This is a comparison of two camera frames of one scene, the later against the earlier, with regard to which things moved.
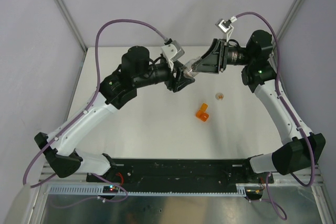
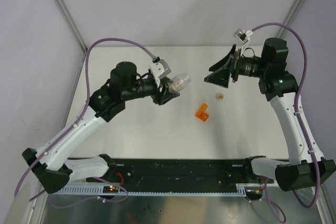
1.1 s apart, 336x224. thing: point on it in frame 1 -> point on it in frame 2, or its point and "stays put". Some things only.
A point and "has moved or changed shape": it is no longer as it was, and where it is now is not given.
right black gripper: [214, 60] -> [221, 77]
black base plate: [182, 171] stays put
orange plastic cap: [202, 114] stays put
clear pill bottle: [187, 68] has moved or changed shape
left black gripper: [177, 84] -> [162, 97]
